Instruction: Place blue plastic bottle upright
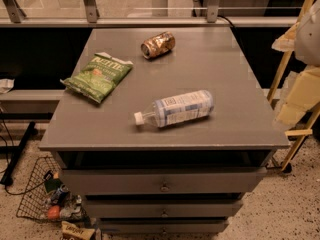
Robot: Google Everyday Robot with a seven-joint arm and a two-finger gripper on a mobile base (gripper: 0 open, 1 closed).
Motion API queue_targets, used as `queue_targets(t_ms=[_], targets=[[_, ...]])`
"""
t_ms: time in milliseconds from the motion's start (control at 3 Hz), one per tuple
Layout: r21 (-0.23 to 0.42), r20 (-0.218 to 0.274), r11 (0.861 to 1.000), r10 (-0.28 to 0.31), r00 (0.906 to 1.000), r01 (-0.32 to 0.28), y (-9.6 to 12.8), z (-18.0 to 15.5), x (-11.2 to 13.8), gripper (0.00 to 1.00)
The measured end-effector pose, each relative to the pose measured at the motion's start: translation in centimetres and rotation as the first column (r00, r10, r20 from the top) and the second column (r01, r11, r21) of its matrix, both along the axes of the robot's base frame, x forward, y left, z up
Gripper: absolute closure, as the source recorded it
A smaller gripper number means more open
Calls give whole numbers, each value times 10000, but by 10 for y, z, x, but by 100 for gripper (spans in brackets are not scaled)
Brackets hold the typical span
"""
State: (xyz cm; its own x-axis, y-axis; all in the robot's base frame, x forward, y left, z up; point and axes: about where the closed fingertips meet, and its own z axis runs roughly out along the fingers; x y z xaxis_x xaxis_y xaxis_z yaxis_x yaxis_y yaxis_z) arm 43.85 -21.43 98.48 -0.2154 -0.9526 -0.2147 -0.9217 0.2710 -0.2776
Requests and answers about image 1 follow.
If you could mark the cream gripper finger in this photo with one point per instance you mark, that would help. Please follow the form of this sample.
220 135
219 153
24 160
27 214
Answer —
299 94
286 42

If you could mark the clear bottle with blue label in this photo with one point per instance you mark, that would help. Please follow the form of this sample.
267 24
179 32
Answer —
176 109

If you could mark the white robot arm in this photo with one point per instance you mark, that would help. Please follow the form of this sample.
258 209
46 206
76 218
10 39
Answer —
307 42

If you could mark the crushed gold soda can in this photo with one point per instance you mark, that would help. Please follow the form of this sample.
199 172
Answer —
158 45

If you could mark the grey drawer cabinet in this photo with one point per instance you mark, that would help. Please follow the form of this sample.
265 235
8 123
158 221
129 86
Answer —
174 148

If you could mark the middle grey drawer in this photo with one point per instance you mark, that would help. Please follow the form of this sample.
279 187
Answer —
161 208

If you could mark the grey drawer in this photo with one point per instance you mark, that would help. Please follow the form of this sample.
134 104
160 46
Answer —
162 181
157 226
161 208

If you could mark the top grey drawer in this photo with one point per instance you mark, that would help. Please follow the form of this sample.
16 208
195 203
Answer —
162 181

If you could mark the green chip bag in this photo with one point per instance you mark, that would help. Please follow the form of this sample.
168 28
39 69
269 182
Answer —
99 77

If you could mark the bottom grey drawer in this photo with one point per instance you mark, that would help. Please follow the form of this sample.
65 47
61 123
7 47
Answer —
157 226

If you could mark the blue can in basket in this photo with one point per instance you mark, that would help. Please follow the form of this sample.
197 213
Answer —
59 195

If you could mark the yellow snack bag on floor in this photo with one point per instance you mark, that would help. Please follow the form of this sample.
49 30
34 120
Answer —
73 232

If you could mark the orange fruit in basket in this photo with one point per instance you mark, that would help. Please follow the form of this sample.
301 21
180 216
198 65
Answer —
53 213

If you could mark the white paper scrap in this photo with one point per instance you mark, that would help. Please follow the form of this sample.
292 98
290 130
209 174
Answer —
6 85

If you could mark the black metal stand leg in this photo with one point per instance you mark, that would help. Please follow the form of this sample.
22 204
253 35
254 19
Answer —
16 152

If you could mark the metal railing frame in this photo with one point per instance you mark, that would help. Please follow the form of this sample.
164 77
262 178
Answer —
143 13

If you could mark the black wire basket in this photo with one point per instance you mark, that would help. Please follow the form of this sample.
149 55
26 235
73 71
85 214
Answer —
42 184

